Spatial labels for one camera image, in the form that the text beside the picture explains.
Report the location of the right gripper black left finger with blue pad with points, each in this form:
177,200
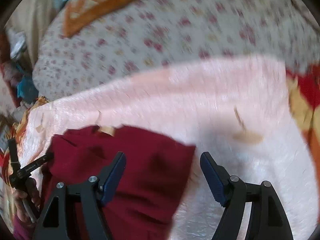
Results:
58,221

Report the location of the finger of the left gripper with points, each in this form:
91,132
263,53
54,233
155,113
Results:
13,154
37,163

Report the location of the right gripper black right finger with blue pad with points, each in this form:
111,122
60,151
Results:
267,219

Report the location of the dark red knit sweater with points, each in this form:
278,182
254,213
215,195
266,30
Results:
150,190

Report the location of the person's left hand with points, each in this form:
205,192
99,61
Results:
21,203

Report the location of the blue plastic bag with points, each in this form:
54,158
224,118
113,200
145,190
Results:
26,90

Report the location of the red hanging cloth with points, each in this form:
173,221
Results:
7,74

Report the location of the pink quilted bedspread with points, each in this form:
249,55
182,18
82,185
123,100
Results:
235,108

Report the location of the clear plastic bag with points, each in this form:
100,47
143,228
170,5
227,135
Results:
17,42

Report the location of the orange red yellow blanket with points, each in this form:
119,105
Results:
304,106

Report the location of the beige curtain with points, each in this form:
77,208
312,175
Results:
33,17

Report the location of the floral white duvet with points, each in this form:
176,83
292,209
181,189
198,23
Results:
149,34

